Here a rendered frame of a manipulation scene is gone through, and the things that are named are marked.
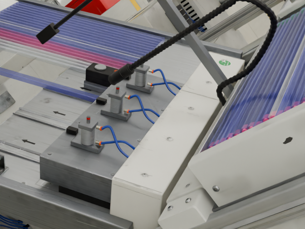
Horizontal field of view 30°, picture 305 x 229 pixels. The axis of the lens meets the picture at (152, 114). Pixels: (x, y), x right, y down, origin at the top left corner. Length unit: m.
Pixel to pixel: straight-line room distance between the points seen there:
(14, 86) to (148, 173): 1.76
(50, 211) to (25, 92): 1.70
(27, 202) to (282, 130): 0.44
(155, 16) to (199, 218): 1.74
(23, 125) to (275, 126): 0.56
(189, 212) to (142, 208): 0.13
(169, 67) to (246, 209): 0.67
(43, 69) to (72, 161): 1.84
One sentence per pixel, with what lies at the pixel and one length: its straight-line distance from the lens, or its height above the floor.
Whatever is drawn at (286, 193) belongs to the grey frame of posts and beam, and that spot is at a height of 1.50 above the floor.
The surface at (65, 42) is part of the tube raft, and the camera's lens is 1.38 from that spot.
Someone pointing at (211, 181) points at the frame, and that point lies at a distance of 0.73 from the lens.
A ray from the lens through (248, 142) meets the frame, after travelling 0.68.
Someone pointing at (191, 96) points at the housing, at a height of 1.26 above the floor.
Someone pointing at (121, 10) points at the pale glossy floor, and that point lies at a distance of 3.43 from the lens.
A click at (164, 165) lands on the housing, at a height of 1.28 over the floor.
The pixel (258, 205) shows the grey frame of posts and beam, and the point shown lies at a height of 1.46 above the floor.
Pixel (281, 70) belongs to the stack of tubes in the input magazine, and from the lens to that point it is 0.88.
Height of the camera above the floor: 1.80
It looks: 35 degrees down
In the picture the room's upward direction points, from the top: 60 degrees clockwise
